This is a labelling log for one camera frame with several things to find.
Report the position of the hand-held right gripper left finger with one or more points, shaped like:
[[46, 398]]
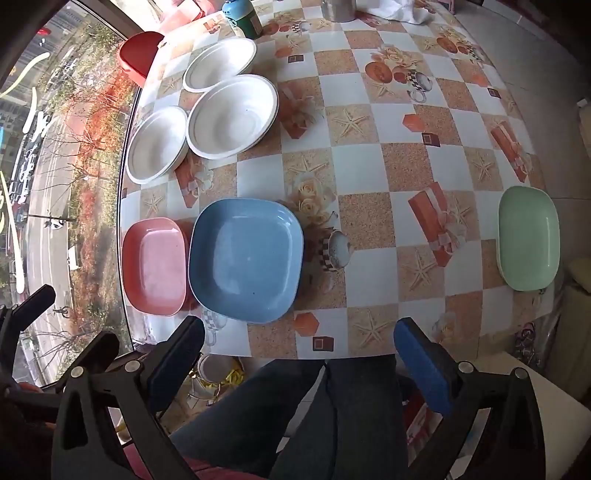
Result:
[[178, 364]]

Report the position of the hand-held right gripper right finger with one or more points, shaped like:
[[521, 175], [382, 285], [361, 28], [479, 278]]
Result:
[[422, 364]]

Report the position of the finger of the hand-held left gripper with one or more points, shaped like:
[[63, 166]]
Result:
[[104, 348], [39, 300]]

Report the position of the pink rectangular plate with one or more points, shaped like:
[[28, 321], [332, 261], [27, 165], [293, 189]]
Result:
[[154, 265]]

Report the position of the blue square plate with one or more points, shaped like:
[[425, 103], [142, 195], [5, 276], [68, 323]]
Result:
[[244, 258]]

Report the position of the green rectangular plate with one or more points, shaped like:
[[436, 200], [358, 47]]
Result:
[[528, 237]]

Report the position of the white paper bowl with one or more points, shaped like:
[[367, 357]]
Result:
[[154, 147], [217, 64], [231, 117]]

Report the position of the white bucket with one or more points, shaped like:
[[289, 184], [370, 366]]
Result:
[[217, 371]]

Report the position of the person's legs in jeans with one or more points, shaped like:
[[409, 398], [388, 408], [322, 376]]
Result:
[[304, 415]]

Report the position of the cream sofa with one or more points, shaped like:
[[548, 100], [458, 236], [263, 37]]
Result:
[[581, 277]]

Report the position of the patterned checkered tablecloth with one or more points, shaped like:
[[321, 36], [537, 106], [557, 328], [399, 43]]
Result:
[[369, 138]]

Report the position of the red plastic stool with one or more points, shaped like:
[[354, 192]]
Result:
[[138, 55]]

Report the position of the green capped drink bottle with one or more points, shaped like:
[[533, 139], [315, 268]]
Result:
[[242, 18]]

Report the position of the white cloth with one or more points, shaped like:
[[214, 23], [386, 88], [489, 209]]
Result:
[[401, 10]]

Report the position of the silver and pink tumbler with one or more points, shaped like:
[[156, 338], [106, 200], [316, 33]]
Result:
[[338, 9]]

